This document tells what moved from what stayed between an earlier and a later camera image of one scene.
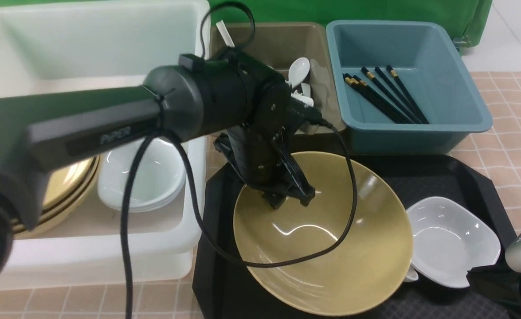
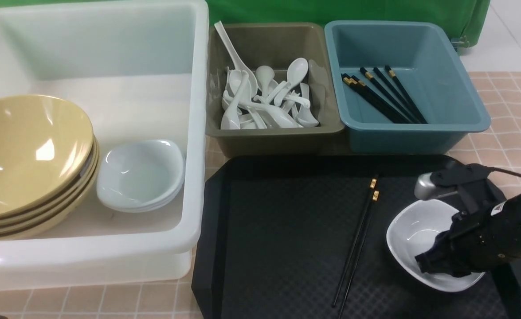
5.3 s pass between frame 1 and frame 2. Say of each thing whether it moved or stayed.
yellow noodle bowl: moved
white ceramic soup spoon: moved
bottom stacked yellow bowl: stayed
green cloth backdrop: stayed
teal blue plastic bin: stayed
